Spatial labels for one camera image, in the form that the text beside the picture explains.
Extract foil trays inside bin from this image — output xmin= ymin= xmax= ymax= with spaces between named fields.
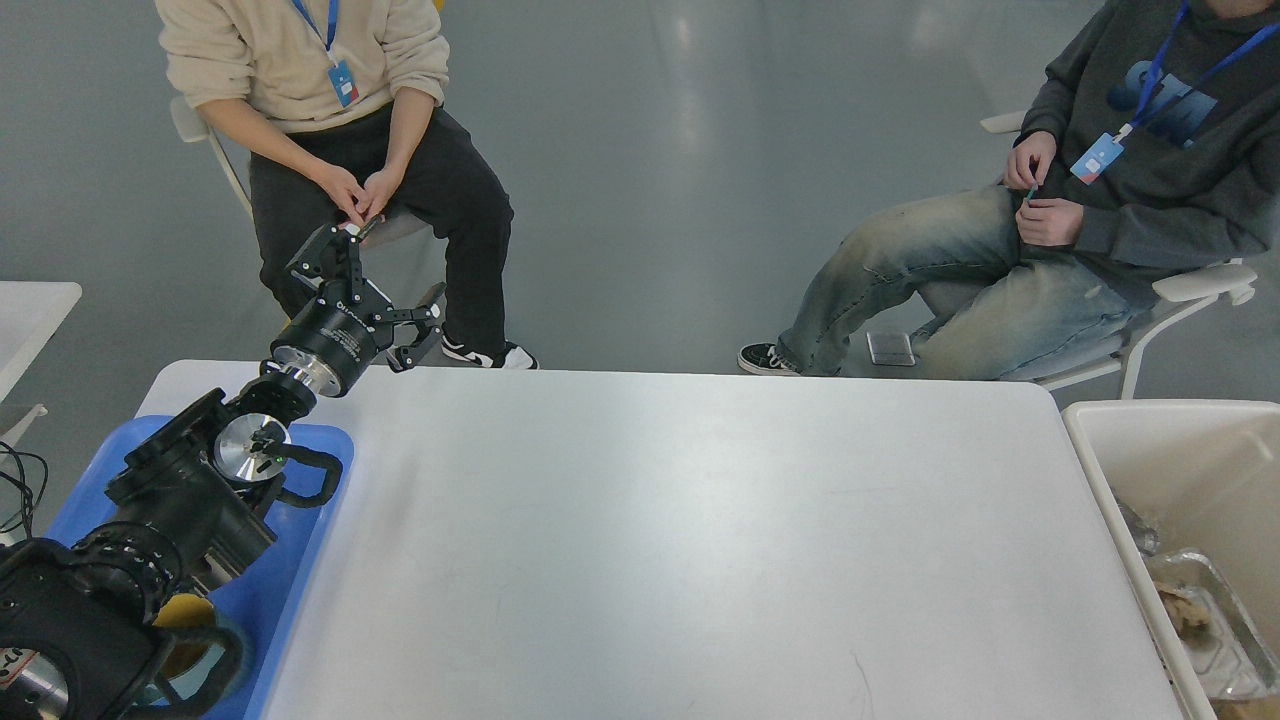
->
xmin=1116 ymin=498 xmax=1164 ymax=557

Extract white chair of right person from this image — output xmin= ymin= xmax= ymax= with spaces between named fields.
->
xmin=916 ymin=111 xmax=1257 ymax=400

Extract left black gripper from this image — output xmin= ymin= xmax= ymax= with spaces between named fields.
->
xmin=270 ymin=215 xmax=447 ymax=398

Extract person in grey hoodie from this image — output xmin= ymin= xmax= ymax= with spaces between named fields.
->
xmin=739 ymin=1 xmax=1279 ymax=380

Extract person in beige shirt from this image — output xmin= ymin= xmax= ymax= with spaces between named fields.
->
xmin=156 ymin=1 xmax=538 ymax=369

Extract grey office chair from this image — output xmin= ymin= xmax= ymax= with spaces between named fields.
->
xmin=169 ymin=96 xmax=428 ymax=249

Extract brown paper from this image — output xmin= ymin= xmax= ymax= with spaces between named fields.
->
xmin=1155 ymin=582 xmax=1211 ymax=639

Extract black cables at left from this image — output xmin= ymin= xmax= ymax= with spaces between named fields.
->
xmin=0 ymin=439 xmax=49 ymax=546

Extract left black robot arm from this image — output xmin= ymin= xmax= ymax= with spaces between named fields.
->
xmin=1 ymin=222 xmax=445 ymax=719

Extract white side table left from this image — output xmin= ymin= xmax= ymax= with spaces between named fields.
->
xmin=1 ymin=281 xmax=82 ymax=400

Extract smartphone on chair seat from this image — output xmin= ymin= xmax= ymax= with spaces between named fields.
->
xmin=867 ymin=332 xmax=916 ymax=366

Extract dark teal mug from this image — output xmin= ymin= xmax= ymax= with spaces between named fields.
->
xmin=155 ymin=593 xmax=252 ymax=701

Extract aluminium foil tray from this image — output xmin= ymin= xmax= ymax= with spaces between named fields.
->
xmin=1146 ymin=548 xmax=1277 ymax=702

